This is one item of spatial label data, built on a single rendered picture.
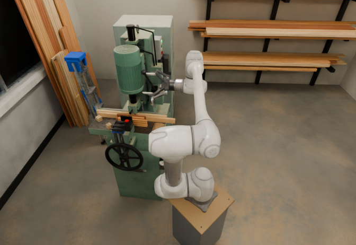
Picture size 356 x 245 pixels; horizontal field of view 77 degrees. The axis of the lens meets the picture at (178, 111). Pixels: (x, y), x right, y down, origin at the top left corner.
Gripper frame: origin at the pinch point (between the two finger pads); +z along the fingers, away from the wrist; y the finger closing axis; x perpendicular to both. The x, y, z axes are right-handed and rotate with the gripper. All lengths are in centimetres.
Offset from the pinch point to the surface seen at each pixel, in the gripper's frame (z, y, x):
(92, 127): 45, -31, -27
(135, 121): 11.4, -22.9, -27.7
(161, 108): -1, -4, -65
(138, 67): 6.5, 10.3, 1.5
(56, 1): 150, 124, -88
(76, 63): 89, 33, -58
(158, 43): -1.6, 36.9, -14.1
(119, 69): 18.0, 7.1, 4.9
